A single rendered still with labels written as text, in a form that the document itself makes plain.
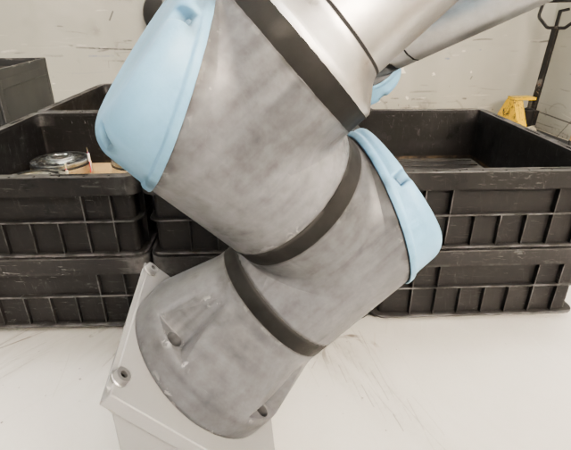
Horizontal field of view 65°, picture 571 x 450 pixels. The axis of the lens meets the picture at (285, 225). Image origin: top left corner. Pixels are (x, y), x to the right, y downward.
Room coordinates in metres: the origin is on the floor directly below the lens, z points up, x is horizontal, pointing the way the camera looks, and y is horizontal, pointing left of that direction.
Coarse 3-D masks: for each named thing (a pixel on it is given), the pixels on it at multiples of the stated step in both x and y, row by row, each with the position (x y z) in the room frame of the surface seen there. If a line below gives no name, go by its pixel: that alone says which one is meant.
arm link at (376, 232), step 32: (352, 160) 0.28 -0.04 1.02; (384, 160) 0.29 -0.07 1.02; (352, 192) 0.27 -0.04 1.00; (384, 192) 0.28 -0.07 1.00; (416, 192) 0.28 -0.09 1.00; (320, 224) 0.25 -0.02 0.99; (352, 224) 0.26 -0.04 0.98; (384, 224) 0.27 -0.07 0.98; (416, 224) 0.27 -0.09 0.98; (256, 256) 0.26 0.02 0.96; (288, 256) 0.26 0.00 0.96; (320, 256) 0.26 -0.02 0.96; (352, 256) 0.26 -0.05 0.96; (384, 256) 0.27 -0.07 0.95; (416, 256) 0.27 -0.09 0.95; (256, 288) 0.28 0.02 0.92; (288, 288) 0.27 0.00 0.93; (320, 288) 0.27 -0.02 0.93; (352, 288) 0.27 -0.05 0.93; (384, 288) 0.28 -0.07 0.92; (288, 320) 0.26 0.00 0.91; (320, 320) 0.27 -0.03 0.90; (352, 320) 0.28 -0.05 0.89
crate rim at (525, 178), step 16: (384, 112) 0.91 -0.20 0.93; (400, 112) 0.91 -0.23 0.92; (416, 112) 0.91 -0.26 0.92; (432, 112) 0.91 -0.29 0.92; (480, 112) 0.91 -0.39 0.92; (528, 128) 0.76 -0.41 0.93; (560, 144) 0.65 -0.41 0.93; (416, 176) 0.52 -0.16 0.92; (432, 176) 0.52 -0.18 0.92; (448, 176) 0.52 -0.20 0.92; (464, 176) 0.52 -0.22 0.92; (480, 176) 0.53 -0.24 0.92; (496, 176) 0.53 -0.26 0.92; (512, 176) 0.53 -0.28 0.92; (528, 176) 0.53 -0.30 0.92; (544, 176) 0.53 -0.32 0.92; (560, 176) 0.53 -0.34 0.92
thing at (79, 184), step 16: (48, 112) 0.88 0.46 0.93; (64, 112) 0.88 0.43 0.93; (80, 112) 0.88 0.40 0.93; (96, 112) 0.88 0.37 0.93; (0, 128) 0.76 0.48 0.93; (0, 176) 0.51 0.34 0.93; (16, 176) 0.51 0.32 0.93; (32, 176) 0.51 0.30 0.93; (48, 176) 0.51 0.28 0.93; (64, 176) 0.51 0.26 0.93; (80, 176) 0.51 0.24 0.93; (96, 176) 0.51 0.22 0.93; (112, 176) 0.51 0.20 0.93; (128, 176) 0.51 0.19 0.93; (0, 192) 0.50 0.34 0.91; (16, 192) 0.50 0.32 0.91; (32, 192) 0.50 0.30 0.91; (48, 192) 0.50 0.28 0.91; (64, 192) 0.50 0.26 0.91; (80, 192) 0.50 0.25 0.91; (96, 192) 0.50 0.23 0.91; (112, 192) 0.51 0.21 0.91; (128, 192) 0.51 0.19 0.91
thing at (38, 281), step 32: (96, 256) 0.51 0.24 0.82; (128, 256) 0.51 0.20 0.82; (0, 288) 0.51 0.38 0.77; (32, 288) 0.51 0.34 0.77; (64, 288) 0.51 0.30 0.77; (96, 288) 0.51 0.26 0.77; (128, 288) 0.52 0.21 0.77; (0, 320) 0.51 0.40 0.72; (32, 320) 0.51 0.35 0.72; (64, 320) 0.51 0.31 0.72; (96, 320) 0.51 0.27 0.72
